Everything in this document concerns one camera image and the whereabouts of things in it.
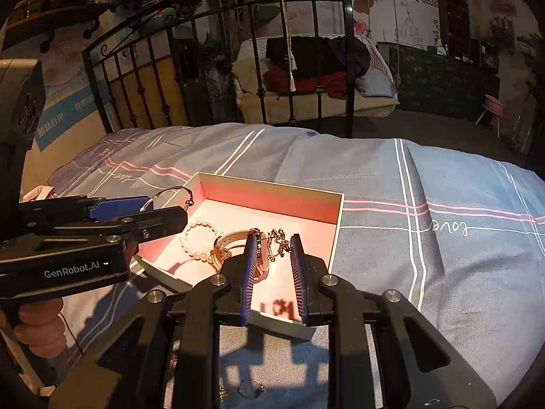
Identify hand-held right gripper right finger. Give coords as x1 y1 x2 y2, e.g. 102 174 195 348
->
291 233 498 409

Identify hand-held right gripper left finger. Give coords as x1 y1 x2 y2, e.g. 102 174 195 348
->
49 229 262 409

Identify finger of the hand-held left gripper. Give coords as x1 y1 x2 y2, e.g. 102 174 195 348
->
19 195 153 226
0 206 189 248

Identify silver bangle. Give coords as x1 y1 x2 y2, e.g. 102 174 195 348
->
142 185 197 214

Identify gold watch with white strap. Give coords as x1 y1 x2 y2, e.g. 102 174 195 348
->
212 227 271 274

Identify pink jewelry box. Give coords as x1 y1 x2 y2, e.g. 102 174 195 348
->
132 172 345 340

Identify person's left hand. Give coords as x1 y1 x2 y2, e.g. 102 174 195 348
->
12 297 65 347

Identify blue striped blanket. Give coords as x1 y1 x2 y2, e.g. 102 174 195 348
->
20 122 545 409

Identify white wicker swing chair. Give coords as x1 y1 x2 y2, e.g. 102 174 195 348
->
232 33 401 125

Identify red cloth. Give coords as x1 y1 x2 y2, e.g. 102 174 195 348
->
263 67 348 100

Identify grey blue cushion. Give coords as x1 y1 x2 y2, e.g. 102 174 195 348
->
355 67 395 99

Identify black cloth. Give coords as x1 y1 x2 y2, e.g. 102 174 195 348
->
266 35 372 82

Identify dark green patterned cabinet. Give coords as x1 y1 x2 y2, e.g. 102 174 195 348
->
388 43 502 123

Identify pink chair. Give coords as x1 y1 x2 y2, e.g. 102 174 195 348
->
474 94 508 127

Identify white pearl bracelet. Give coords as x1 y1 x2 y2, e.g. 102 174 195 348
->
179 216 225 266

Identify gold chain necklace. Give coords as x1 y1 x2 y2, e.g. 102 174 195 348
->
267 228 295 261

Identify blue wall sign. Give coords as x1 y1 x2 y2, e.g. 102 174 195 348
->
39 85 100 152

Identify silver ring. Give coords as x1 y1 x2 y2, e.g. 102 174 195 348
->
238 378 267 398

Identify dark wall shelf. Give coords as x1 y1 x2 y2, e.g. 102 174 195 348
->
3 2 116 52

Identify rope with white tassel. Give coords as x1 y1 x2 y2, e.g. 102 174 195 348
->
276 0 299 93

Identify black metal bed frame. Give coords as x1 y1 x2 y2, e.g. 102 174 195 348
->
81 0 357 139

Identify swing chair hanging rope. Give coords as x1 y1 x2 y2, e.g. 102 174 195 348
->
389 0 404 91

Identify wall poster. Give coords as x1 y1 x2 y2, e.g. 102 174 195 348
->
204 0 531 52

